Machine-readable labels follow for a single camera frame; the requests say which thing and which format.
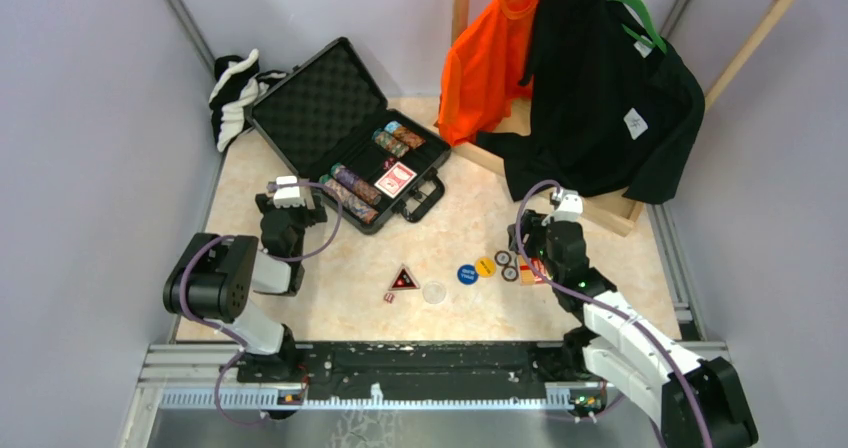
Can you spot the blue small blind button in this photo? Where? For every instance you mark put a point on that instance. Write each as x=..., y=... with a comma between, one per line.
x=467, y=274

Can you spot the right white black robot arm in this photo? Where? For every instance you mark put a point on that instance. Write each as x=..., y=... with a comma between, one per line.
x=691, y=401

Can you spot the green clothes hanger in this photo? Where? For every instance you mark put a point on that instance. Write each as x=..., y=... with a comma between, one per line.
x=643, y=15

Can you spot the aluminium frame rail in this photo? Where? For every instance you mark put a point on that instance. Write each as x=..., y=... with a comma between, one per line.
x=203, y=376

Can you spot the green orange chip stack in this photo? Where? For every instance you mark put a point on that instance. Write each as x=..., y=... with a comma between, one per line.
x=390, y=143

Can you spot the orange black 100 chip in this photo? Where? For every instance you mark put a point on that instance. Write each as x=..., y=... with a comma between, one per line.
x=510, y=273
x=503, y=258

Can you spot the blue orange chip stack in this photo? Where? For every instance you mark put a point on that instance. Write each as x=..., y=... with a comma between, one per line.
x=359, y=208

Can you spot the black white striped cloth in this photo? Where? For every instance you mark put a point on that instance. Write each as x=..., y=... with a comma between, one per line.
x=240, y=82

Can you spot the purple black chip stack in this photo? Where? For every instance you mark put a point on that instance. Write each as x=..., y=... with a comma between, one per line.
x=356, y=184

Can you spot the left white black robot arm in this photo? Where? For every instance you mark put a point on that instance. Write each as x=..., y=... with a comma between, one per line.
x=213, y=280

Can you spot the orange boxed card deck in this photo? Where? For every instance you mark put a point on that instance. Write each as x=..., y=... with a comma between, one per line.
x=530, y=271

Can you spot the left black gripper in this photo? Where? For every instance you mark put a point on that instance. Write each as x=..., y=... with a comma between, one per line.
x=313, y=215

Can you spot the black red triangle token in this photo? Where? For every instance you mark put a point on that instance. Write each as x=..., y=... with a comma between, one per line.
x=403, y=280

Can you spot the red playing card deck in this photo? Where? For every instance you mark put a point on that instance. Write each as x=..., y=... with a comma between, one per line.
x=395, y=180

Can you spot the orange t-shirt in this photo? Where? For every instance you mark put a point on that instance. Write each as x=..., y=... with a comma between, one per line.
x=482, y=70

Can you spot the clear dealer button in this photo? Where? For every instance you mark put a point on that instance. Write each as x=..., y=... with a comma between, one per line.
x=434, y=292

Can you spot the yellow big blind button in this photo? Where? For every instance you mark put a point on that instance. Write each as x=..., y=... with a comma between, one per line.
x=485, y=267

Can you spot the red yellow chip stack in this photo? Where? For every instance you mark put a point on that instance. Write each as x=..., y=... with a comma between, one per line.
x=404, y=134

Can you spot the black t-shirt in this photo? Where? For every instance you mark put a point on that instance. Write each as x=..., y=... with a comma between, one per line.
x=609, y=110

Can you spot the black poker set case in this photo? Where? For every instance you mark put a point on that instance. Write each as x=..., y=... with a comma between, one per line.
x=326, y=112

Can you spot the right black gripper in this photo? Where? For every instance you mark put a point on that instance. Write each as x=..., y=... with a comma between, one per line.
x=534, y=224

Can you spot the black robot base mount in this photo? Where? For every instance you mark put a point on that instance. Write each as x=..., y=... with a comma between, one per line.
x=456, y=371

